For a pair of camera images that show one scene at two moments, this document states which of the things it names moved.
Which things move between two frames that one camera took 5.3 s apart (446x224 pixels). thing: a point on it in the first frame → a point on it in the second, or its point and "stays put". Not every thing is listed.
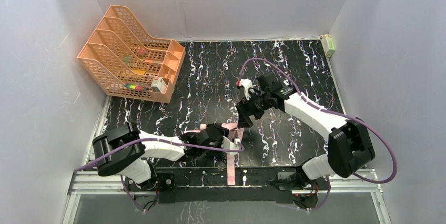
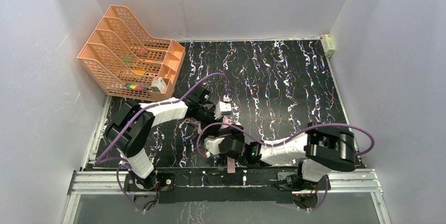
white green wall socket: x=328 y=44 stays put
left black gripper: x=219 y=135 → x=212 y=115
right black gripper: x=251 y=104 → x=223 y=133
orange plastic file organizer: x=128 y=61 stays put
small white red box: x=158 y=85 stays put
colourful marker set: x=136 y=87 stays put
